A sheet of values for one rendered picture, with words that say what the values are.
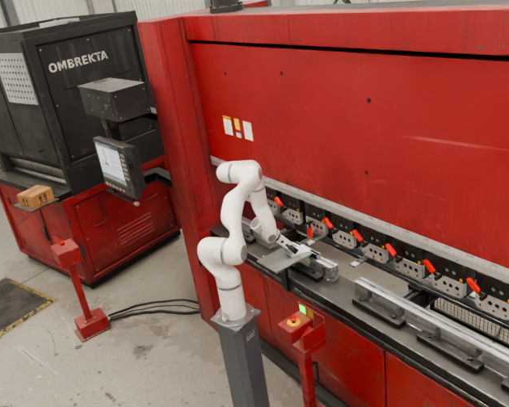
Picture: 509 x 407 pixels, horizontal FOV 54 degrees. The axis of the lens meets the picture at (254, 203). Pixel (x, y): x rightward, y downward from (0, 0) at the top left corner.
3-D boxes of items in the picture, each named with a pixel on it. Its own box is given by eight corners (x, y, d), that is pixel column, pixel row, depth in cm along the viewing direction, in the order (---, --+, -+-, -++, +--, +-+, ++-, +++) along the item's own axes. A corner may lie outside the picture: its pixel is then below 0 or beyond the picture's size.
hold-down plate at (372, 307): (351, 303, 261) (351, 298, 260) (359, 298, 264) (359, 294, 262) (398, 329, 238) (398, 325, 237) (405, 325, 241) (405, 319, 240)
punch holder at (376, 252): (361, 253, 247) (359, 224, 240) (372, 247, 251) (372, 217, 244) (385, 265, 235) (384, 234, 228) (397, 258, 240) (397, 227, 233)
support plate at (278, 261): (256, 262, 288) (256, 260, 287) (292, 244, 301) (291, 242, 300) (276, 274, 274) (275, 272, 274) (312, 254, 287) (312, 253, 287)
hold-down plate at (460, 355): (416, 340, 231) (416, 334, 229) (423, 334, 233) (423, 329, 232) (477, 375, 208) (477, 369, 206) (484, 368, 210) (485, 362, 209)
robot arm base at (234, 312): (237, 333, 233) (230, 300, 225) (208, 319, 244) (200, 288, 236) (262, 310, 245) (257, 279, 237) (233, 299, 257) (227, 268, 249)
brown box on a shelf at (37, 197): (13, 206, 418) (8, 192, 413) (41, 194, 436) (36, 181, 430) (31, 212, 400) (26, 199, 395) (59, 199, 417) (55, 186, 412)
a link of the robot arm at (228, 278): (235, 292, 230) (227, 247, 220) (199, 287, 237) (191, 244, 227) (246, 277, 240) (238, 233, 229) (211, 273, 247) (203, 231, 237)
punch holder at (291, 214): (283, 218, 292) (280, 192, 285) (294, 212, 296) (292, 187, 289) (300, 225, 281) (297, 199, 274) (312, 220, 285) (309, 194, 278)
